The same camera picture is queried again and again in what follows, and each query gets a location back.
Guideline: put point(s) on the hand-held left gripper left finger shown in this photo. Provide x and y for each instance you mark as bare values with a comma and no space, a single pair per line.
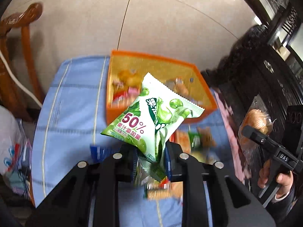
123,160

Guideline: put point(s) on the dark carved wooden furniture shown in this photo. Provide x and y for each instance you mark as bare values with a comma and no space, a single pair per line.
260,80

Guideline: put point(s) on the round cracker packet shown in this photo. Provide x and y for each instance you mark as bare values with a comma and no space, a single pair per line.
163,190

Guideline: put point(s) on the red snack packet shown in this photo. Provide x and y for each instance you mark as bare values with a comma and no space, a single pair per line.
119,98

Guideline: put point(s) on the round cake clear packet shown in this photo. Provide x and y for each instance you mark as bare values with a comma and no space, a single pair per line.
255,120

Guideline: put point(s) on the pink patterned cloth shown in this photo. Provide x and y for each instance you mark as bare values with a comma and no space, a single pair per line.
229,127

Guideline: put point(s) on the blue checked cloth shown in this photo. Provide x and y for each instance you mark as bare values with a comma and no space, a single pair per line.
75,111

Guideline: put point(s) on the green seed packet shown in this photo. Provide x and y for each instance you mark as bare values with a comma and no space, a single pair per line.
196,140

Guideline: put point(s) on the blue snack packet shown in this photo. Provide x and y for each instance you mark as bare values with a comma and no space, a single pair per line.
101,152

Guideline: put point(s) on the person's right hand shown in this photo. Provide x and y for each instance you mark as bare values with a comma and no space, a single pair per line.
285,182

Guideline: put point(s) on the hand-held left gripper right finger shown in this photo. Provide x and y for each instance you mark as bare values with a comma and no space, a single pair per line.
175,163

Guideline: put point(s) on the carved wooden chair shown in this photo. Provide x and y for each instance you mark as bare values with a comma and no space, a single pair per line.
26,52

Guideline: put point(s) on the brown cake packet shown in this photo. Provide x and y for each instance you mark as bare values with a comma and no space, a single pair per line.
181,86

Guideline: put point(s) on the white plastic bag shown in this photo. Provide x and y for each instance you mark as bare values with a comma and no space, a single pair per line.
9,146

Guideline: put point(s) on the orange cardboard box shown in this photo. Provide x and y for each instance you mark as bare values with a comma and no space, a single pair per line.
165,68

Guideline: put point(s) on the person's right forearm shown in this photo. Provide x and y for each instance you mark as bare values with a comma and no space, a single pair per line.
291,201

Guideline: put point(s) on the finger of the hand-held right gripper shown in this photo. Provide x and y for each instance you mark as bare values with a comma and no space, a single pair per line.
258,138

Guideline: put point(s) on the pink snack packet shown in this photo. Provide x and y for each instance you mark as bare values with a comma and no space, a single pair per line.
133,91

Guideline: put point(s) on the green white candy packet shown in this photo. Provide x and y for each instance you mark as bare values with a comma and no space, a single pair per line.
142,123

